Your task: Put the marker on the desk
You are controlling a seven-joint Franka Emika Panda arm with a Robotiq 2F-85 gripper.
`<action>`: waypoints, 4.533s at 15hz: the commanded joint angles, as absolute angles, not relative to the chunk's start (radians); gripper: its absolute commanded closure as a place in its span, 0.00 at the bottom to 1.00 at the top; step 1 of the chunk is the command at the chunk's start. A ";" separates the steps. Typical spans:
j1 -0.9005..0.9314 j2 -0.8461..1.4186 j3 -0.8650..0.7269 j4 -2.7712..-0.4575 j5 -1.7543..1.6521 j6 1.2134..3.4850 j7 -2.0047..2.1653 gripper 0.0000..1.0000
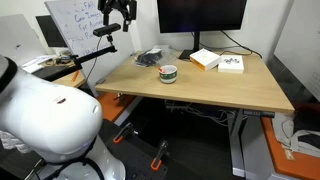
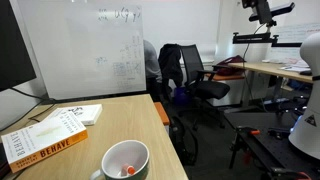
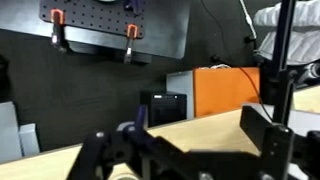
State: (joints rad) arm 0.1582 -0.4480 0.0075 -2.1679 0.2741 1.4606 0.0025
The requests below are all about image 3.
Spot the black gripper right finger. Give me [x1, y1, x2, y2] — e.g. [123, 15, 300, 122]
[239, 104, 272, 158]

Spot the large grey box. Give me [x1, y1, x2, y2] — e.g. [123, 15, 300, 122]
[0, 101, 23, 164]

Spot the white quilted cloth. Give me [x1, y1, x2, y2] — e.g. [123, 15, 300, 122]
[253, 0, 320, 66]

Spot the black stand pole with clamp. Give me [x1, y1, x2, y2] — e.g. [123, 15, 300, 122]
[259, 0, 298, 180]

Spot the black computer tower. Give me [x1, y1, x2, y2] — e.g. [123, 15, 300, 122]
[139, 90, 188, 128]

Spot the orange black clamp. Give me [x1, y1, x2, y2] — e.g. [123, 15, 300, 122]
[49, 8, 68, 54]
[123, 23, 139, 65]

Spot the black perforated breadboard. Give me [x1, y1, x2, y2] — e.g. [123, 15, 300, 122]
[39, 0, 148, 40]

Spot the orange box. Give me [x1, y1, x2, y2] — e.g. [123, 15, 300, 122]
[193, 66, 261, 118]

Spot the grey panel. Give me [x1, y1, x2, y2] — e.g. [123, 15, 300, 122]
[166, 70, 195, 120]

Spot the white cable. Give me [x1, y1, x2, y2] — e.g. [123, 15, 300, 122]
[239, 0, 258, 40]

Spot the thin black cable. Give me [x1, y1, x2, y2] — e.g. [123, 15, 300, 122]
[199, 0, 275, 122]

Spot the small grey box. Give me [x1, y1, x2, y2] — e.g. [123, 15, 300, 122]
[18, 122, 42, 158]

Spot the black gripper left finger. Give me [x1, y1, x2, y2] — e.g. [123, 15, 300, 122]
[66, 130, 116, 180]

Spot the dark cart table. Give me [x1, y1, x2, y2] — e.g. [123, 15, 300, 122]
[0, 0, 192, 65]

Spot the black round device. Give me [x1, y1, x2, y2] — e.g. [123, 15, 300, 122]
[293, 61, 320, 88]

